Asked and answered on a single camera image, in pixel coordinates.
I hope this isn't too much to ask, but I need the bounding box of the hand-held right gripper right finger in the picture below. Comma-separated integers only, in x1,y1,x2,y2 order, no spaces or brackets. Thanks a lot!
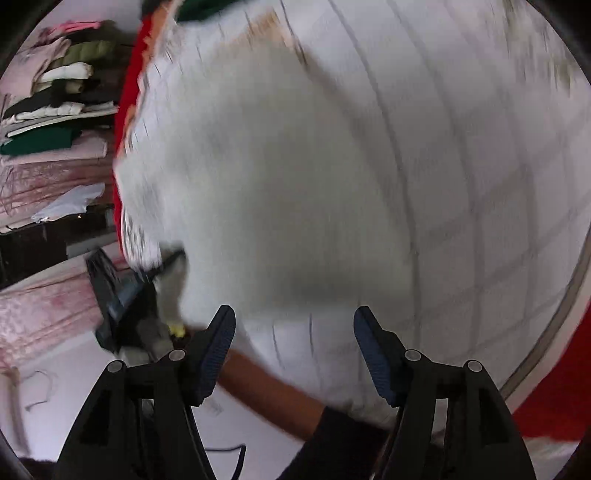
353,305,539,480

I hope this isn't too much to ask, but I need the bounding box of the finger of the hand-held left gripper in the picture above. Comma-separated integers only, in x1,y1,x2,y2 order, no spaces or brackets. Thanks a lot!
147,249,188,283

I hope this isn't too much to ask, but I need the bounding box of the white diamond pattern sheet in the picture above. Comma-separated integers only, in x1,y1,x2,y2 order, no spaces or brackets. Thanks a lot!
120,0,591,402

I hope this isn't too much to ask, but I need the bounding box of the white tweed jacket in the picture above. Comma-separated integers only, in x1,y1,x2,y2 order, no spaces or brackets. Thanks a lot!
113,41,416,425

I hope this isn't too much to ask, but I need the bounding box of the row of hanging clothes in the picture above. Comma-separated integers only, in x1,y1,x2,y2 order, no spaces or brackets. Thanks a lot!
0,21,122,163

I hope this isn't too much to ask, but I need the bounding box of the folded green garment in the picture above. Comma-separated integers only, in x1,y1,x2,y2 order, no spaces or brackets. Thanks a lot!
178,0,237,22

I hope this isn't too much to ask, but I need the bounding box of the person's left forearm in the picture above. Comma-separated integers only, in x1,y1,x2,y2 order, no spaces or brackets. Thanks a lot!
185,328,398,480

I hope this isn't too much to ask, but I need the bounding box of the black cable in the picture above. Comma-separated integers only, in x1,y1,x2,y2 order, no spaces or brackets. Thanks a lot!
203,443,249,480

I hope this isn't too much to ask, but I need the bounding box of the white cloth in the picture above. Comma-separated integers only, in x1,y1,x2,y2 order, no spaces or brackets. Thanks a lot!
31,182,108,225

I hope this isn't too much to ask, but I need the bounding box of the red floral blanket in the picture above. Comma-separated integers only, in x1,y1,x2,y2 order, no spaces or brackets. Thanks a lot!
113,0,591,444

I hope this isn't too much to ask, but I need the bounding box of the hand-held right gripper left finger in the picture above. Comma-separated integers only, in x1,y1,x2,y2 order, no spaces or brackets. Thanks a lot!
54,305,237,480

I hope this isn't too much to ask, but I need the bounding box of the pink lace curtain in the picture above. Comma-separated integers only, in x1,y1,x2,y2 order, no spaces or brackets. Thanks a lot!
0,154,126,372

